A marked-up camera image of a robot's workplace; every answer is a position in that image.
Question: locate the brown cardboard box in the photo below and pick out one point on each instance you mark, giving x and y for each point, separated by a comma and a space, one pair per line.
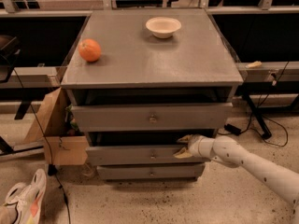
49, 130

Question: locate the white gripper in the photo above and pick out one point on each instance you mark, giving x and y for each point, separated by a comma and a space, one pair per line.
195, 146

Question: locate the white sneaker with orange accents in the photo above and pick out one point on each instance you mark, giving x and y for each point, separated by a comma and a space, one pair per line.
23, 202

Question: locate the white paper bowl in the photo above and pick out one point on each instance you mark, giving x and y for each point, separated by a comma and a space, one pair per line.
163, 27

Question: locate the black power adapter with cable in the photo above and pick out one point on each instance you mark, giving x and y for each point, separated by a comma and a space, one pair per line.
261, 86

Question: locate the grey bottom drawer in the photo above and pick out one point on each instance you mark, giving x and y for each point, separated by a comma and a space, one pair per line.
164, 171

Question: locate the grey drawer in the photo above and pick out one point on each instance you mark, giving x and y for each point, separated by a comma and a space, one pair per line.
138, 148
126, 118
164, 171

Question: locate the small yellow foam piece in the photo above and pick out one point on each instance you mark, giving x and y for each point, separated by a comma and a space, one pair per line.
254, 64

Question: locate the orange fruit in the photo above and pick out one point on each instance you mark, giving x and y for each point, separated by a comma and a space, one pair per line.
89, 50

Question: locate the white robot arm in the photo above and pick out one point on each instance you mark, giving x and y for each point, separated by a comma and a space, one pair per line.
226, 151

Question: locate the grey wooden drawer cabinet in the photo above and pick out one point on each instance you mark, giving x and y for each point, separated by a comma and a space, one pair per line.
136, 68

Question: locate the grey top drawer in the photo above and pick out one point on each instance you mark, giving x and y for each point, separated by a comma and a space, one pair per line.
126, 118

